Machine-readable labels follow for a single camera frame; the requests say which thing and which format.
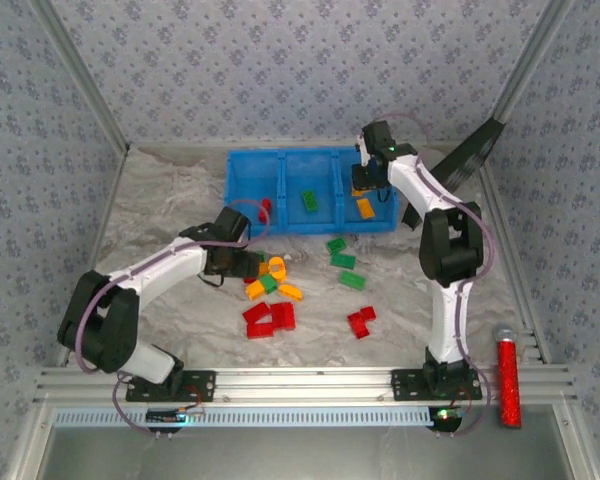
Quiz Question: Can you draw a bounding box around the red sloped lego brick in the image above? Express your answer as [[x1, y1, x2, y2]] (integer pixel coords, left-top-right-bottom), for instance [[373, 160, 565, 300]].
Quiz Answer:
[[242, 301, 272, 324]]

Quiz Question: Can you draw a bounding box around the black flat strip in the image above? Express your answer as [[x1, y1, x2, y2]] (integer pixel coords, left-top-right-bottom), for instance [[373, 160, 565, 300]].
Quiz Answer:
[[402, 116, 507, 231]]

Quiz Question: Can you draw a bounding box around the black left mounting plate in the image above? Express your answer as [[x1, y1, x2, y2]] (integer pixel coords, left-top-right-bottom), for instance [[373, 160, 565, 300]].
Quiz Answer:
[[125, 369, 217, 404]]

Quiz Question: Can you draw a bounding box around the black mounting plate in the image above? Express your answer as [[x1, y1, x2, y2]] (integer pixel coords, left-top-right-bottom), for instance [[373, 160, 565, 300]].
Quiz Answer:
[[125, 369, 217, 404], [390, 368, 484, 401]]

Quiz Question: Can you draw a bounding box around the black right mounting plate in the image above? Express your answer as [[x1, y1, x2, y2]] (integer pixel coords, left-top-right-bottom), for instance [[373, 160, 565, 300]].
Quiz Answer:
[[390, 368, 484, 401]]

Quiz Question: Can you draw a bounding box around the red glitter cylinder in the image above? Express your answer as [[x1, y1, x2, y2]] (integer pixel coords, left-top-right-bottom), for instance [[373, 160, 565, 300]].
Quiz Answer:
[[494, 327, 524, 429]]

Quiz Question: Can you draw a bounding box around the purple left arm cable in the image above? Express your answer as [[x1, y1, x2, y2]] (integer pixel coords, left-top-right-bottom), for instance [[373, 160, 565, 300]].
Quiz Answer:
[[73, 198, 272, 439]]

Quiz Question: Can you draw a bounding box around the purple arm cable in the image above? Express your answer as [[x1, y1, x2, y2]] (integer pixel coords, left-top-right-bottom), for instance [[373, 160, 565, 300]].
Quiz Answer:
[[374, 112, 497, 439], [73, 198, 272, 439]]

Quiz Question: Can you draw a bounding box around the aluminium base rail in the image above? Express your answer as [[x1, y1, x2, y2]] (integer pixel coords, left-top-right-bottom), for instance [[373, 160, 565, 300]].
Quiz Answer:
[[34, 367, 579, 404]]

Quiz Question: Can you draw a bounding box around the aluminium side rail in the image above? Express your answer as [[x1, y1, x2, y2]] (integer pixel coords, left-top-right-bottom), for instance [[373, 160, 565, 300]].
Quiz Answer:
[[57, 144, 131, 369], [479, 149, 551, 364]]

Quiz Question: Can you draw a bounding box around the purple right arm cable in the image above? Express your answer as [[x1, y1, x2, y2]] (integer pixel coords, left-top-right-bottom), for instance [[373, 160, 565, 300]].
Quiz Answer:
[[374, 112, 497, 439]]

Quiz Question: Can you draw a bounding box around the slotted white cable duct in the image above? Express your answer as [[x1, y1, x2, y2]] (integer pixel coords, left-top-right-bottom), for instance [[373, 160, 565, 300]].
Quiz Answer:
[[54, 405, 437, 429]]

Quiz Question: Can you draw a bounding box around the aluminium frame post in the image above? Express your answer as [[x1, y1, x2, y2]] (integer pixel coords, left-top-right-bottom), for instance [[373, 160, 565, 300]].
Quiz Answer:
[[29, 0, 132, 152], [493, 0, 577, 124]]

